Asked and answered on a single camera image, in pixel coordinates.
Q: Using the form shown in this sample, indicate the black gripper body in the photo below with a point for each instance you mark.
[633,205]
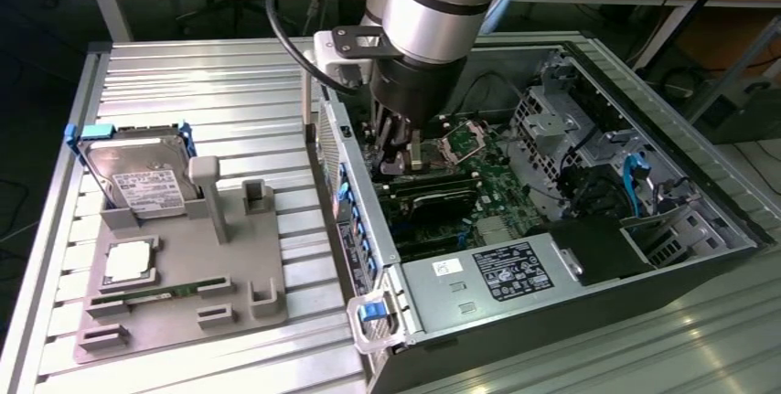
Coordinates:
[415,88]

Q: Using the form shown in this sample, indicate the graphics card with metal bracket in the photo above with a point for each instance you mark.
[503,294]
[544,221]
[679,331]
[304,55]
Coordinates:
[442,209]

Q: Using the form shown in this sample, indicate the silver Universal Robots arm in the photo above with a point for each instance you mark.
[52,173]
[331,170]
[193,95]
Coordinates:
[439,10]

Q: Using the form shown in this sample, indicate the CPU socket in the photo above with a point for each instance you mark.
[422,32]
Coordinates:
[434,158]

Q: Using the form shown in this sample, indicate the open metal socket cover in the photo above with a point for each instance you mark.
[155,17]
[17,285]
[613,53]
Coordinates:
[466,140]

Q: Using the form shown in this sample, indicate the black RAM stick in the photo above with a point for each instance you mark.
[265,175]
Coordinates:
[451,181]

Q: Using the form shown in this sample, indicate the green motherboard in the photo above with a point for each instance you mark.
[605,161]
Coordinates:
[506,184]

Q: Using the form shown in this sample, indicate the black expansion slot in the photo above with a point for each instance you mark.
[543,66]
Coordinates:
[430,243]

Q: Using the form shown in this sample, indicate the silver chipset heatsink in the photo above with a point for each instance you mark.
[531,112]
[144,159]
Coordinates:
[492,229]

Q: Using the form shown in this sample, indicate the metal disk bay cage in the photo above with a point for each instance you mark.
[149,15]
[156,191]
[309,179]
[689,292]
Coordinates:
[548,124]

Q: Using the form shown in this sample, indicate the silver power supply with label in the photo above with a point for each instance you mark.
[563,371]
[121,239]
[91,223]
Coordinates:
[439,302]

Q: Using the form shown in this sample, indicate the black plastic shroud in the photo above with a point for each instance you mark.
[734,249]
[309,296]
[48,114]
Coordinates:
[586,248]

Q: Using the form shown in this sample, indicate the hard disk in blue carrier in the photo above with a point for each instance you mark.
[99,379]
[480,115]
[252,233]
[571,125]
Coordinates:
[145,184]

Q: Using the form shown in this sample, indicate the grey parts rack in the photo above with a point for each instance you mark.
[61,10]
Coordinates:
[176,248]

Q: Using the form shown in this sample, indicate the open black PC case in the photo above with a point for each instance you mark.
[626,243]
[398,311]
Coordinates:
[610,321]

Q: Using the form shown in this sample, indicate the silver CPU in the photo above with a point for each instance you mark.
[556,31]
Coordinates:
[128,263]

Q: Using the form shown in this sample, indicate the black tripod pole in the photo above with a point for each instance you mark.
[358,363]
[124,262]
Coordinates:
[699,1]

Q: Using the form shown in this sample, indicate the green RAM stick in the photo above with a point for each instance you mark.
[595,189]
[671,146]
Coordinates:
[152,294]

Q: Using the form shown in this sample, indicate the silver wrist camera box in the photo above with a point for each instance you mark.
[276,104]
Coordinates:
[330,53]

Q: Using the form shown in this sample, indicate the perforated metal bracket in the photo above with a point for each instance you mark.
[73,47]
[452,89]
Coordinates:
[677,238]

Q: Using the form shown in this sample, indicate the aluminium frame strut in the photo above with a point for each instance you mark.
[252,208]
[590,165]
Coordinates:
[734,69]

